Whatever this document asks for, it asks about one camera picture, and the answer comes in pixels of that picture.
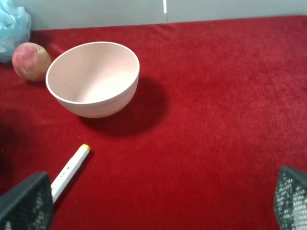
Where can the red velvet tablecloth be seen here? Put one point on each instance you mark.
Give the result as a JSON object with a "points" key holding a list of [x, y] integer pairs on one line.
{"points": [[220, 107]]}

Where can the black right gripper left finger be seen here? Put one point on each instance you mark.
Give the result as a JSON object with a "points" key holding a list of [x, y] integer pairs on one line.
{"points": [[28, 205]]}

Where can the red peach fruit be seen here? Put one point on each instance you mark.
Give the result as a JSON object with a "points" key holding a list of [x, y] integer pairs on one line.
{"points": [[31, 62]]}

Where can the light blue bath loofah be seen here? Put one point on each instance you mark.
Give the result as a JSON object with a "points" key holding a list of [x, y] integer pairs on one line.
{"points": [[15, 26]]}

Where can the white yellow-capped marker pen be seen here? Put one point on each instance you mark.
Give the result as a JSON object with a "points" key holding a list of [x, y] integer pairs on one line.
{"points": [[68, 171]]}

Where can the pink ribbed bowl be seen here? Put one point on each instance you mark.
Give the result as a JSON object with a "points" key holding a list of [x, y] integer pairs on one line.
{"points": [[95, 79]]}

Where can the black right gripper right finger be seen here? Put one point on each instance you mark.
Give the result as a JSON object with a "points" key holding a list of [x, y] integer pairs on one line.
{"points": [[290, 199]]}

